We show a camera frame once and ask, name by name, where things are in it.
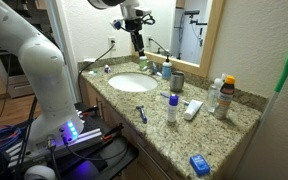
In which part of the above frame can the steel cup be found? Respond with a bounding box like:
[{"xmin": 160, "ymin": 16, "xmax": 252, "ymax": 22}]
[{"xmin": 169, "ymin": 70, "xmax": 186, "ymax": 93}]

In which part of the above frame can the red and blue cable bundle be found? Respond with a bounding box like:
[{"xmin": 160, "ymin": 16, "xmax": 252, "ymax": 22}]
[{"xmin": 0, "ymin": 124, "xmax": 22, "ymax": 158}]

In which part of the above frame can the chrome faucet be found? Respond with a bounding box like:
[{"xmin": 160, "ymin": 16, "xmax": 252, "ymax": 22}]
[{"xmin": 143, "ymin": 61, "xmax": 162, "ymax": 77}]

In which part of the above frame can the blue razor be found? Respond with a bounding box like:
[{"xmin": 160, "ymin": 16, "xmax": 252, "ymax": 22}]
[{"xmin": 136, "ymin": 105, "xmax": 149, "ymax": 124}]

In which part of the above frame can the green soap pump bottle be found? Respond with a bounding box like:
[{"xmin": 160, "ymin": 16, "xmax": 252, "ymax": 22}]
[{"xmin": 138, "ymin": 55, "xmax": 149, "ymax": 71}]

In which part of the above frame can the black power cable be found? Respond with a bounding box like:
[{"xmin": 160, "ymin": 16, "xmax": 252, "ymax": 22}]
[{"xmin": 77, "ymin": 42, "xmax": 116, "ymax": 103}]

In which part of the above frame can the white door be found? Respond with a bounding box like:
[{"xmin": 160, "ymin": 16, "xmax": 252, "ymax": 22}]
[{"xmin": 45, "ymin": 0, "xmax": 80, "ymax": 103}]

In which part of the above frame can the blue floss box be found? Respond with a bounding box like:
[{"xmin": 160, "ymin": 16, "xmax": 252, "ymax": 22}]
[{"xmin": 189, "ymin": 154, "xmax": 211, "ymax": 177}]

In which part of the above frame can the white sink basin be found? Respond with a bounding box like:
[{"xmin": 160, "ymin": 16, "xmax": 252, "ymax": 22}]
[{"xmin": 108, "ymin": 72, "xmax": 159, "ymax": 93}]

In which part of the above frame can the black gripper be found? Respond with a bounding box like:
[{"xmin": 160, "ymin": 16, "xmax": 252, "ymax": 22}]
[{"xmin": 129, "ymin": 19, "xmax": 147, "ymax": 58}]

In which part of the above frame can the white wall outlet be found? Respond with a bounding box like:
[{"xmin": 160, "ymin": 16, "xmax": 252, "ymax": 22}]
[{"xmin": 108, "ymin": 36, "xmax": 117, "ymax": 51}]

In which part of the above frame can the blue toothbrush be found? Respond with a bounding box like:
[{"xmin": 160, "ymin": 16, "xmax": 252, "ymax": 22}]
[{"xmin": 160, "ymin": 92, "xmax": 190, "ymax": 106}]

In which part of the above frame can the mirror with wooden frame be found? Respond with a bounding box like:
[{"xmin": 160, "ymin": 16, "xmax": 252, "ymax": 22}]
[{"xmin": 132, "ymin": 0, "xmax": 226, "ymax": 78}]

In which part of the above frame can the white roll-on bottle blue cap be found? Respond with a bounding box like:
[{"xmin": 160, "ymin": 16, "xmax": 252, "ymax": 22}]
[{"xmin": 167, "ymin": 94, "xmax": 179, "ymax": 124}]

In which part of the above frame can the white tube with blue print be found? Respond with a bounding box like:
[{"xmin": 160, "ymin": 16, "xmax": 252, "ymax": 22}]
[{"xmin": 183, "ymin": 99, "xmax": 204, "ymax": 121}]

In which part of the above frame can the steel kitchen oven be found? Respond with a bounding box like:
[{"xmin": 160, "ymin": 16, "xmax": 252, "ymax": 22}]
[{"xmin": 0, "ymin": 43, "xmax": 36, "ymax": 100}]

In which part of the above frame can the spray can with orange cap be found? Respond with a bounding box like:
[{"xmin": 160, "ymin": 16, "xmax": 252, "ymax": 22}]
[{"xmin": 213, "ymin": 75, "xmax": 236, "ymax": 120}]

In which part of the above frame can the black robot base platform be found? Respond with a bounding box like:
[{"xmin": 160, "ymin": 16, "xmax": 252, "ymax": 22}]
[{"xmin": 3, "ymin": 101, "xmax": 140, "ymax": 180}]

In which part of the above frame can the clear bottle with white cap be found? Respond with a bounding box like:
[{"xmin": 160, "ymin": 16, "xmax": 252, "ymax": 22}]
[{"xmin": 205, "ymin": 77, "xmax": 224, "ymax": 114}]

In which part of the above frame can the wooden vanity cabinet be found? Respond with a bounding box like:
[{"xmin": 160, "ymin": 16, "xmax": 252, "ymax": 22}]
[{"xmin": 80, "ymin": 78, "xmax": 188, "ymax": 180}]

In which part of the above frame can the blue soap pump bottle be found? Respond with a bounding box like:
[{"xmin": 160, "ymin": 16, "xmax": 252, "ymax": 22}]
[{"xmin": 161, "ymin": 54, "xmax": 173, "ymax": 80}]

